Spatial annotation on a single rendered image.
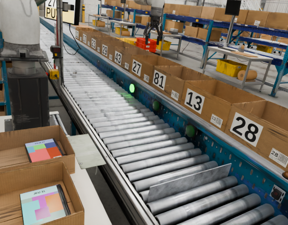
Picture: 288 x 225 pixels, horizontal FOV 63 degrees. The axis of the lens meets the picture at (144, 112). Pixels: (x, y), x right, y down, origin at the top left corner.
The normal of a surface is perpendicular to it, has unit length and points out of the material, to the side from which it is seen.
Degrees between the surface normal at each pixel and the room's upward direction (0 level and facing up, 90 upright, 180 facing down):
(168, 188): 90
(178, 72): 90
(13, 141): 89
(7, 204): 2
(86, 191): 0
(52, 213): 0
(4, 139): 89
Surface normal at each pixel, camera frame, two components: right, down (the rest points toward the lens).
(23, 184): 0.51, 0.38
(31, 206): 0.12, -0.91
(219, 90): -0.86, 0.10
